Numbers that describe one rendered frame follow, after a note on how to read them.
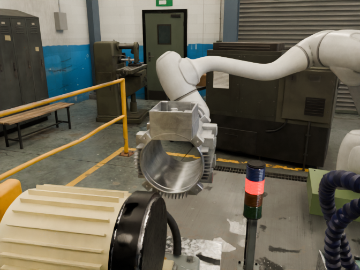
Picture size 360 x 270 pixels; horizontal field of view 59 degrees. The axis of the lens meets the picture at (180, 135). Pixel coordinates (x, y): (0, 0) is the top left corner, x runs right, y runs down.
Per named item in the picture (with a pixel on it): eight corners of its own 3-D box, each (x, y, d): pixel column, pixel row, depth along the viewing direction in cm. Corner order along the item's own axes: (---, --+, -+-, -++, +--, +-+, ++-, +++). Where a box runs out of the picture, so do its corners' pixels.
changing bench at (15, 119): (62, 125, 590) (60, 102, 577) (77, 126, 579) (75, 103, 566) (-3, 149, 465) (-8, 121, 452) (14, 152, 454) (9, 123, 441)
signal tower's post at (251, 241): (260, 280, 111) (270, 169, 98) (236, 277, 112) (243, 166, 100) (258, 264, 119) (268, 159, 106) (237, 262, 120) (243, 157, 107)
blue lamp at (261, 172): (265, 182, 101) (266, 170, 100) (245, 181, 102) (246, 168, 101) (263, 174, 107) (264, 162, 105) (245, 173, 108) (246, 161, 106)
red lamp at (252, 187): (264, 195, 102) (265, 182, 101) (245, 194, 103) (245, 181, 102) (262, 187, 108) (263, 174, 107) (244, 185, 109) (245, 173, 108)
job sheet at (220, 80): (229, 88, 413) (230, 64, 404) (228, 88, 412) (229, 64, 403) (212, 87, 423) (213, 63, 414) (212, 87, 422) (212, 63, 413)
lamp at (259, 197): (263, 208, 104) (264, 195, 102) (244, 206, 105) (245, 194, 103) (261, 199, 109) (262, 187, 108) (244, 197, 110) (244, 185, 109)
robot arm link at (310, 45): (286, 41, 126) (310, 42, 114) (322, 22, 129) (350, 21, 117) (294, 71, 131) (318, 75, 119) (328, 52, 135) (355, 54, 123)
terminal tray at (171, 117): (193, 142, 74) (193, 112, 72) (148, 140, 76) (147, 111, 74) (199, 128, 86) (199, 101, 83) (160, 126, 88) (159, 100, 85)
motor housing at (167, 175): (209, 202, 78) (211, 128, 73) (135, 196, 82) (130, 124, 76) (215, 169, 97) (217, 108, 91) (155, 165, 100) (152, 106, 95)
